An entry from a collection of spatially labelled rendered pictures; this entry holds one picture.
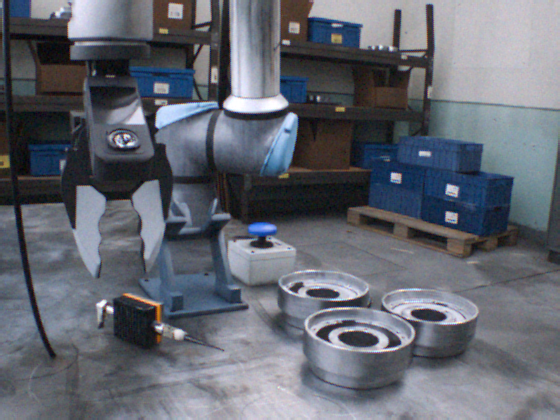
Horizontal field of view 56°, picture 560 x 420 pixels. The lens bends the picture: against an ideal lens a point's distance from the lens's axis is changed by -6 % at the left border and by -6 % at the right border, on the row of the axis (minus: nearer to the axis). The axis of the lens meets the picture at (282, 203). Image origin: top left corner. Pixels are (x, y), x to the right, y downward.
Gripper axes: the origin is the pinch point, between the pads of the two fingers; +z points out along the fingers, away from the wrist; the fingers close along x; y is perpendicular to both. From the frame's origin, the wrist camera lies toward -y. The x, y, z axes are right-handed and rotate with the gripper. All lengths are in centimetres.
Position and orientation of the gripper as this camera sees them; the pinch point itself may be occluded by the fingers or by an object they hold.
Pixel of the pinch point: (122, 264)
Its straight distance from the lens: 53.9
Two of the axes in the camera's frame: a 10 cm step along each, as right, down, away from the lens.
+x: -9.1, 0.8, -4.1
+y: -4.1, -2.4, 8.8
